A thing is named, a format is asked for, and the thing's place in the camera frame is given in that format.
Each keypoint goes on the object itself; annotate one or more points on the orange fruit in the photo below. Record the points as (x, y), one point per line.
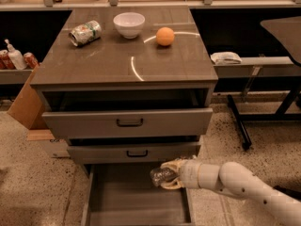
(165, 36)

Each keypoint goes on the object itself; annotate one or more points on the grey top drawer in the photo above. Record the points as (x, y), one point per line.
(138, 123)

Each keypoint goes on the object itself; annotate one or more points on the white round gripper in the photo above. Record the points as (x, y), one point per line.
(189, 174)

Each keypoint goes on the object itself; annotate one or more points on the white pump bottle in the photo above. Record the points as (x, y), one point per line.
(15, 56)

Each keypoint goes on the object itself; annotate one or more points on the grey middle drawer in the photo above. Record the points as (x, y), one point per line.
(132, 153)

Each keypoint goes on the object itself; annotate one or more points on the grey drawer cabinet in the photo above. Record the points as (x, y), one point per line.
(115, 63)

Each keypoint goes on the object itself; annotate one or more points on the cardboard box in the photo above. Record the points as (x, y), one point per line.
(27, 108)

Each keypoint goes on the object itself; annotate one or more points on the grey right shelf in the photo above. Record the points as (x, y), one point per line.
(267, 66)

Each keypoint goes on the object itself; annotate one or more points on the black office chair base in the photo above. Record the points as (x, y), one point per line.
(292, 193)

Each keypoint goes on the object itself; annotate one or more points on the dark side table top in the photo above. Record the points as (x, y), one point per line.
(288, 32)

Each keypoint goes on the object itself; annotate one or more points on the white box on floor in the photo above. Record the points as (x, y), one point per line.
(55, 148)

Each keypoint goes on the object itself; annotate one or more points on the folded white cloth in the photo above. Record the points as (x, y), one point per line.
(225, 58)

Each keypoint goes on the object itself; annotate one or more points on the crushed green soda can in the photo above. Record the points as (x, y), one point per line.
(85, 33)

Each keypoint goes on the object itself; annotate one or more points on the white bowl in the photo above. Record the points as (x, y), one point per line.
(129, 24)

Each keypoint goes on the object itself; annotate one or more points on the red soda can at edge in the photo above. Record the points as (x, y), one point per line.
(6, 60)

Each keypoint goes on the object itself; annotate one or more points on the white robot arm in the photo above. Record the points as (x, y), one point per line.
(234, 180)

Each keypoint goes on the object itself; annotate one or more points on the black table leg frame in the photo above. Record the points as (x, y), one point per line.
(280, 115)

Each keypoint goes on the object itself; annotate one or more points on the grey open bottom drawer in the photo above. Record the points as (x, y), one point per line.
(124, 195)

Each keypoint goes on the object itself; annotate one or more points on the grey left shelf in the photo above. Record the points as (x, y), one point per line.
(12, 77)

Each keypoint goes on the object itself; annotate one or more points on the clear plastic water bottle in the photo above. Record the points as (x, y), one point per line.
(162, 175)

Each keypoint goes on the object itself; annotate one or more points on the grey shelf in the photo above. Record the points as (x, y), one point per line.
(267, 66)
(12, 77)

